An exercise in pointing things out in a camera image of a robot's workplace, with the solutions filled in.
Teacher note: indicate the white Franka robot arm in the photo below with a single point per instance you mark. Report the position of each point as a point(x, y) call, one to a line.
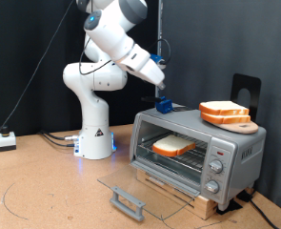
point(92, 105)

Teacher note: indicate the white bread slice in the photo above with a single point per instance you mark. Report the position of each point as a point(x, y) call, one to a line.
point(224, 107)
point(173, 144)
point(225, 119)

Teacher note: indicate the black metal bookend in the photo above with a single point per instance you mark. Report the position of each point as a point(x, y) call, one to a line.
point(241, 82)

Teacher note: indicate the metal oven rack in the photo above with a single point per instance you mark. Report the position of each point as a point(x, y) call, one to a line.
point(194, 159)

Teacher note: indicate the emergency stop button box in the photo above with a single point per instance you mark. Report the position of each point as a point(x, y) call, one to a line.
point(6, 140)

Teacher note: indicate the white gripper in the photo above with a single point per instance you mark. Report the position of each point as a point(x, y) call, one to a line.
point(152, 73)

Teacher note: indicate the round wooden cutting board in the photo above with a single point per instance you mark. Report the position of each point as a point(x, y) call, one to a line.
point(244, 129)

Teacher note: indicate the wooden slatted crate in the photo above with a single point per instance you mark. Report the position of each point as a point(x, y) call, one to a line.
point(203, 206)

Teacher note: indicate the vertical metal pole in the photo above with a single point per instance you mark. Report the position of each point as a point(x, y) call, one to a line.
point(159, 19)

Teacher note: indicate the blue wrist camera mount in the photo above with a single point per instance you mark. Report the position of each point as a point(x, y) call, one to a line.
point(156, 58)

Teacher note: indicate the silver oven temperature knob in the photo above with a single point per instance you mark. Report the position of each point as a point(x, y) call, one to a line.
point(216, 166)

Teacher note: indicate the silver toaster oven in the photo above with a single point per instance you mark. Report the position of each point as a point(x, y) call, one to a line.
point(241, 143)

